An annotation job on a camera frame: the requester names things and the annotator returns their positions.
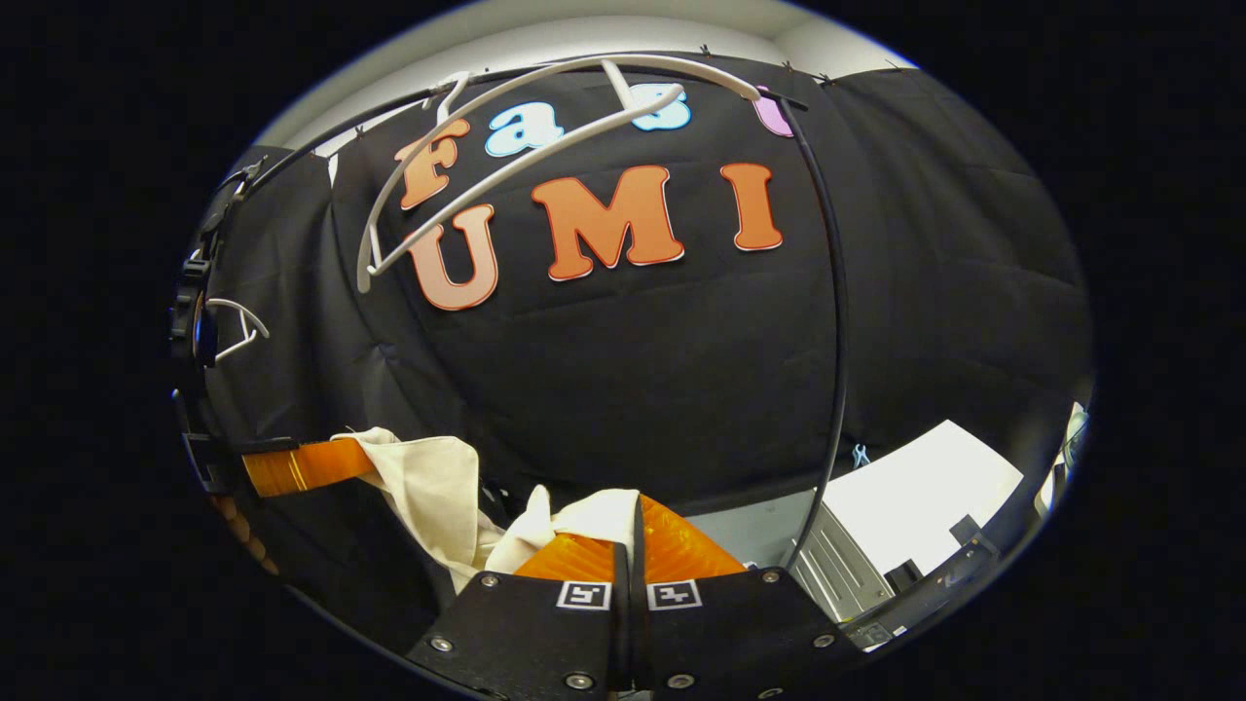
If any grey metal case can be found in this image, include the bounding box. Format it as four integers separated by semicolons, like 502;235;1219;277
788;501;897;624

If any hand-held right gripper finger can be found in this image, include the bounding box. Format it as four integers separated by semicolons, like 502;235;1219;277
407;534;634;700
633;494;858;700

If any cream shirt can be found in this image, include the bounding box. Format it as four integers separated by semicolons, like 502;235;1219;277
331;426;643;595

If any black clothes rack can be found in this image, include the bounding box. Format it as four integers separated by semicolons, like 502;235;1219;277
234;54;851;571

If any white board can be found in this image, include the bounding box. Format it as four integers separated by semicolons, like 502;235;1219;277
823;419;1025;575

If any black backdrop cloth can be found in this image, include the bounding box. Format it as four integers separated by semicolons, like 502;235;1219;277
195;54;1091;585

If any white plastic hanger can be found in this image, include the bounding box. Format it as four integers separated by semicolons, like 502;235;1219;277
206;297;271;363
355;54;765;295

